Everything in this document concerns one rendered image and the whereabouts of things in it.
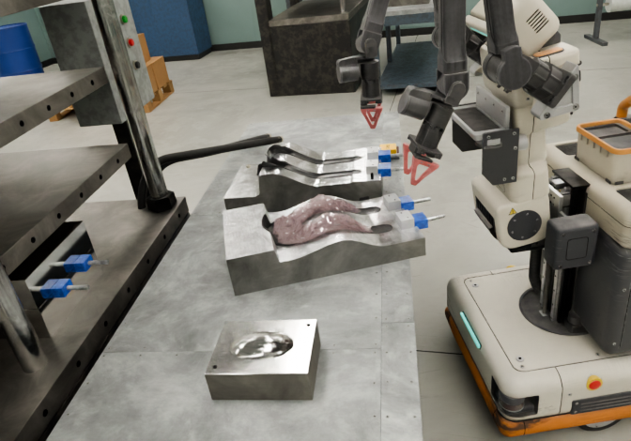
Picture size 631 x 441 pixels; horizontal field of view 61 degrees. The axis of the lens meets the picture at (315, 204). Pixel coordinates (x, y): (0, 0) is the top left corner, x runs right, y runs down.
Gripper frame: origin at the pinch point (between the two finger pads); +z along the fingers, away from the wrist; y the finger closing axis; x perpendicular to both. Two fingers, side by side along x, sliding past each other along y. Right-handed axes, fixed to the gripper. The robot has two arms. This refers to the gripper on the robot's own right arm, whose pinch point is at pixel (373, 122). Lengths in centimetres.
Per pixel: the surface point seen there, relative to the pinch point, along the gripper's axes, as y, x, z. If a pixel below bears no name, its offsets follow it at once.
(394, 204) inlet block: 30.4, 5.7, 13.5
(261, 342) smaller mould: 82, -22, 16
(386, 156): 2.1, 3.7, 11.0
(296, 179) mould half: 17.0, -23.9, 10.7
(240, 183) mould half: 7.2, -44.8, 15.6
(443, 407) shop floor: 25, 20, 101
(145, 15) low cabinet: -632, -349, 34
